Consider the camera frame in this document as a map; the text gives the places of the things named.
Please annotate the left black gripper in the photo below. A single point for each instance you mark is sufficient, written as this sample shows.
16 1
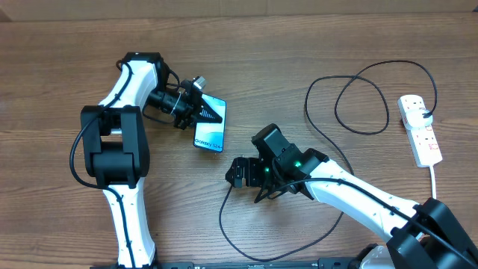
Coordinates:
195 107

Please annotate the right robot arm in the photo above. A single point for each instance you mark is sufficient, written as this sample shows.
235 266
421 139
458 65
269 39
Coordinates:
415 235

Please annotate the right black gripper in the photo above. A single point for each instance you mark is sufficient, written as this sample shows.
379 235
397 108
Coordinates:
252 166

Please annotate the white charger plug adapter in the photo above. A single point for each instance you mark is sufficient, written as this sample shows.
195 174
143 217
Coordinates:
418 118

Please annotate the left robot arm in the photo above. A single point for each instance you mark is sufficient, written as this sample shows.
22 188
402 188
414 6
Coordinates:
116 150

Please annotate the Samsung Galaxy smartphone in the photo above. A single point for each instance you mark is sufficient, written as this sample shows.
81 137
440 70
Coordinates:
210 136

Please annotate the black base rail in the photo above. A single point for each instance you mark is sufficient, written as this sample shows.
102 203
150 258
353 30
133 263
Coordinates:
321 263

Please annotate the white power strip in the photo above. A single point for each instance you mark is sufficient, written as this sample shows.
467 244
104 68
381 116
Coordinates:
423 141

